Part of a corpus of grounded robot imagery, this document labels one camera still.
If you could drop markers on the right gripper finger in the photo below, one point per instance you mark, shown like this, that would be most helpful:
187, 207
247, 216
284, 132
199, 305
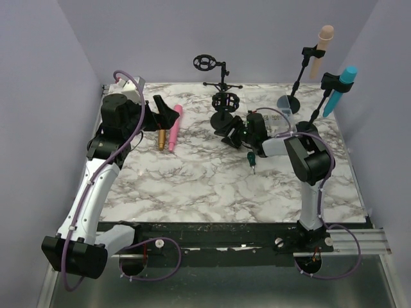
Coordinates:
233, 126
233, 141

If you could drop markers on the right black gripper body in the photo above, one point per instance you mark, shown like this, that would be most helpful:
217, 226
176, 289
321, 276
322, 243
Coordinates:
244, 135

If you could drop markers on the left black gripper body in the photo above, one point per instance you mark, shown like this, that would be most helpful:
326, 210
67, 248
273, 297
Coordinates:
151, 120

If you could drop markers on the gold microphone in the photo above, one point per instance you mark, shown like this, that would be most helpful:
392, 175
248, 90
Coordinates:
161, 139

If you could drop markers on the pink microphone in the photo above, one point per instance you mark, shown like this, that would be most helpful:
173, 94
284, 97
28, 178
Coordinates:
175, 129

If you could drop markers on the black round-base shock mount stand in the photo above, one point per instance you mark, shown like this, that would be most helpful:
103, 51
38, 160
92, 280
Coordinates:
224, 103

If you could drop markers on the black stand holding beige microphone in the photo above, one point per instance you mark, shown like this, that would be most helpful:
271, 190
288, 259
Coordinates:
290, 101

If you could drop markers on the black stand holding teal microphone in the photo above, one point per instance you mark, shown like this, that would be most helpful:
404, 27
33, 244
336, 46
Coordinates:
316, 112

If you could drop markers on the teal microphone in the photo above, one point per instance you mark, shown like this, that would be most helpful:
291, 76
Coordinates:
337, 85

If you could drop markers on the beige microphone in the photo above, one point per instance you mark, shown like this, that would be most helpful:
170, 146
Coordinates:
325, 36

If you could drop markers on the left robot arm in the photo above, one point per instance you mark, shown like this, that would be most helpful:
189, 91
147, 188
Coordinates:
77, 248

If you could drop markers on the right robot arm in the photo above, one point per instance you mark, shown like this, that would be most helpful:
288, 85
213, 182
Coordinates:
311, 159

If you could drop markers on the clear plastic screw box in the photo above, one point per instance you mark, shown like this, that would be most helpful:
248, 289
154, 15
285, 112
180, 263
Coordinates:
272, 103

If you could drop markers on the green handled screwdriver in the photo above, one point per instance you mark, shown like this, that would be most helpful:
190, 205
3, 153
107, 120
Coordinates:
252, 161

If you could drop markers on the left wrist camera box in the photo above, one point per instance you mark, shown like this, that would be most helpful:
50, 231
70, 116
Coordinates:
128, 89

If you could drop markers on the black front mounting rail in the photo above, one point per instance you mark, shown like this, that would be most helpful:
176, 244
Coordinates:
211, 245

